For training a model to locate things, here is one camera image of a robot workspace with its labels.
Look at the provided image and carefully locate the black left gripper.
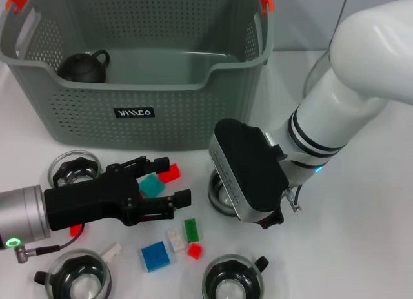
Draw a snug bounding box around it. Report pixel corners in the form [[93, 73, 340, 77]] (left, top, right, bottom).
[[43, 155, 171, 232]]

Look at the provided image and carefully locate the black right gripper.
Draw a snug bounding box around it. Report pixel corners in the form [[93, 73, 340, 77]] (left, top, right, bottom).
[[127, 189, 285, 231]]

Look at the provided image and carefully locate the glass teacup with black handle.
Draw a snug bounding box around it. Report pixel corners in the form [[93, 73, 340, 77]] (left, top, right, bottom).
[[47, 150, 105, 189], [202, 253, 270, 299], [208, 171, 241, 218], [34, 249, 113, 299]]

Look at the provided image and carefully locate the grey-green perforated storage bin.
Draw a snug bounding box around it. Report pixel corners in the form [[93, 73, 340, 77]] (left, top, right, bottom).
[[0, 0, 277, 151]]

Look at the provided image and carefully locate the large red toy brick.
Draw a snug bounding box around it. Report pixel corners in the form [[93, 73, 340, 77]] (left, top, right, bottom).
[[157, 163, 181, 185]]

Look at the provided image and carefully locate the teal square toy brick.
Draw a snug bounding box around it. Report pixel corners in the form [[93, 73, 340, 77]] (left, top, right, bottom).
[[138, 174, 166, 198]]

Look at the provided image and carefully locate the green toy brick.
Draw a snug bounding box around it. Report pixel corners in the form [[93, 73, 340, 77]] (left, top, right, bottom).
[[183, 218, 201, 243]]

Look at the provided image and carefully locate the white two-stud toy brick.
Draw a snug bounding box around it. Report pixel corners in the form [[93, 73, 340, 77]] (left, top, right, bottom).
[[165, 228, 188, 254]]

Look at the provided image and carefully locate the blue square toy brick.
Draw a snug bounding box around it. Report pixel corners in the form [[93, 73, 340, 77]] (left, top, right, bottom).
[[140, 240, 172, 273]]

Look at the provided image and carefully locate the long white toy brick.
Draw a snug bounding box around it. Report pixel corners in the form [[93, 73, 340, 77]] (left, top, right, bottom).
[[98, 242, 123, 261]]

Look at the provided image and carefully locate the dark clay teapot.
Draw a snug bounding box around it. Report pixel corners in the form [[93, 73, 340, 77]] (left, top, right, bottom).
[[57, 49, 111, 85]]

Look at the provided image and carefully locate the right arm cable with connector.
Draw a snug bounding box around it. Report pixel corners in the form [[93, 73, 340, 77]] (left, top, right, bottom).
[[283, 185, 304, 214]]

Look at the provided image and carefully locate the glass pitcher with black handle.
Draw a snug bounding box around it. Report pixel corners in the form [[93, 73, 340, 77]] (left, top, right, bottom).
[[303, 50, 333, 96]]

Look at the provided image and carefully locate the thin grey wall cable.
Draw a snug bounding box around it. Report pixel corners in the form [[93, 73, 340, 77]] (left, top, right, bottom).
[[337, 0, 352, 22]]

